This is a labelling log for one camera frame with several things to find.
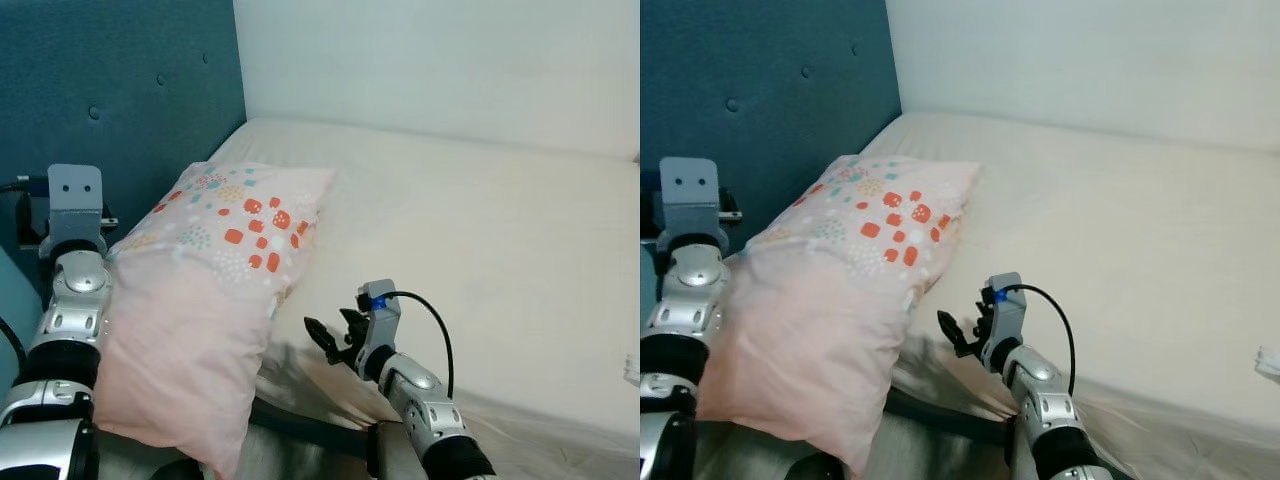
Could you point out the pink pillow with orange print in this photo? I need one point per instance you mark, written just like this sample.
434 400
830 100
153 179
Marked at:
190 330
800 330

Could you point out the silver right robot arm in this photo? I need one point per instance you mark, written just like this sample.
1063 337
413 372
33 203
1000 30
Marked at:
1050 405
425 400

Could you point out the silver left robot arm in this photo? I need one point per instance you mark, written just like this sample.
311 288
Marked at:
695 290
75 300

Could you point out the cream sheeted mattress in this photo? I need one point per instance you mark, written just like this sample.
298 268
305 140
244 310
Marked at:
1120 240
480 250

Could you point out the teal upholstered headboard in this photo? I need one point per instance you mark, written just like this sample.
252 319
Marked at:
100 60
750 50

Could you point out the small white object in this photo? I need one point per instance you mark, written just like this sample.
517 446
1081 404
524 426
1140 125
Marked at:
1270 362

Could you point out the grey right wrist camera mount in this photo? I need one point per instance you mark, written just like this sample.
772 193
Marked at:
1008 315
385 320

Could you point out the dark bed frame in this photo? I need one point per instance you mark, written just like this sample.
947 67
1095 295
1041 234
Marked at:
945 415
310 425

